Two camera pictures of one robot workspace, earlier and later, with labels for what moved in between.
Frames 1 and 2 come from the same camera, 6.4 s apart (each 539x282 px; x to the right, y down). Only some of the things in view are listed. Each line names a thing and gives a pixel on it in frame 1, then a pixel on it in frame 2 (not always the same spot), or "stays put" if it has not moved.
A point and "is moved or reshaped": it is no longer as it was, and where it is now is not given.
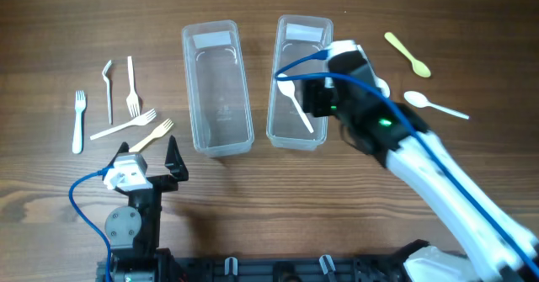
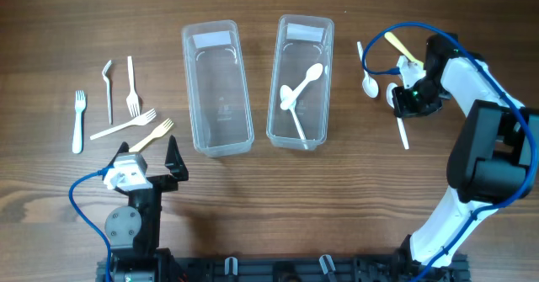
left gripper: (159, 182) stays put
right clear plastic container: (296, 37) stays put
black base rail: (168, 268) stays put
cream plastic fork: (157, 132) stays put
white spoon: (383, 87) is moved or reshaped
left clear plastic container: (220, 117) stays put
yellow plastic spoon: (418, 66) stays put
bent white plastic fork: (109, 91) stays put
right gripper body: (314, 97) -> (409, 106)
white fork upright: (132, 98) stays put
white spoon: (287, 88) -> (285, 92)
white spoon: (418, 100) is moved or reshaped
